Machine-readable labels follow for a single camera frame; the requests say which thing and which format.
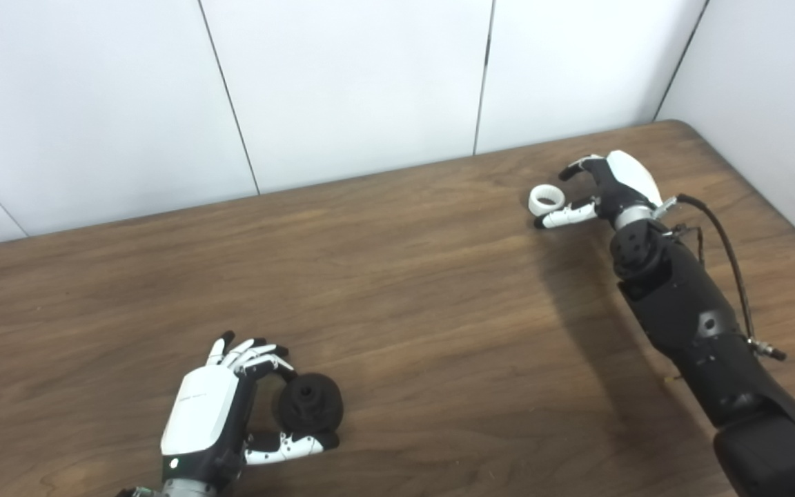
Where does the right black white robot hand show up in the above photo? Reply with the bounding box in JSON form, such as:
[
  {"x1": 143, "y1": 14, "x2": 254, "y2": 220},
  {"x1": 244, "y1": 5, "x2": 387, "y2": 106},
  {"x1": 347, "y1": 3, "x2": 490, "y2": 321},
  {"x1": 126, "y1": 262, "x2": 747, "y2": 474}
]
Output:
[{"x1": 534, "y1": 150, "x2": 665, "y2": 231}]

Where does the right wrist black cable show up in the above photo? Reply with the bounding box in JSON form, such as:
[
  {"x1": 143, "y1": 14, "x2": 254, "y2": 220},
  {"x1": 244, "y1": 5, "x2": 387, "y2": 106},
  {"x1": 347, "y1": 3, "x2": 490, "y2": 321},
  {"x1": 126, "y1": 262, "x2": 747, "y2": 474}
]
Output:
[{"x1": 653, "y1": 193, "x2": 788, "y2": 362}]

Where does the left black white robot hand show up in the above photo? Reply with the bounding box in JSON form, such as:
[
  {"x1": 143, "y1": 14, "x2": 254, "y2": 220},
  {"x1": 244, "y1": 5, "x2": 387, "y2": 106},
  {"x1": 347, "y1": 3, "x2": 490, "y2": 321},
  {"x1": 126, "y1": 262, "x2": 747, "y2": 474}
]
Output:
[{"x1": 160, "y1": 330, "x2": 340, "y2": 492}]

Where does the round black part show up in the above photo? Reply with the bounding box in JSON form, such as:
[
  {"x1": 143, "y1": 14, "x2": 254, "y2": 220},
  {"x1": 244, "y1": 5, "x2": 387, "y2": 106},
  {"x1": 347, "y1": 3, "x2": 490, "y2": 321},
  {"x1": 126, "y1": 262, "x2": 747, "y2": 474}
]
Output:
[{"x1": 273, "y1": 373, "x2": 344, "y2": 436}]

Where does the white ring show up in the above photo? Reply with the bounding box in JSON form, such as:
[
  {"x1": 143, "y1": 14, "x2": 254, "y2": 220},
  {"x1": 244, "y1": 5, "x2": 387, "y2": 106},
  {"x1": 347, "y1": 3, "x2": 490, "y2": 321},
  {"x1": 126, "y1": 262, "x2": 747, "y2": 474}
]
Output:
[{"x1": 529, "y1": 185, "x2": 567, "y2": 216}]

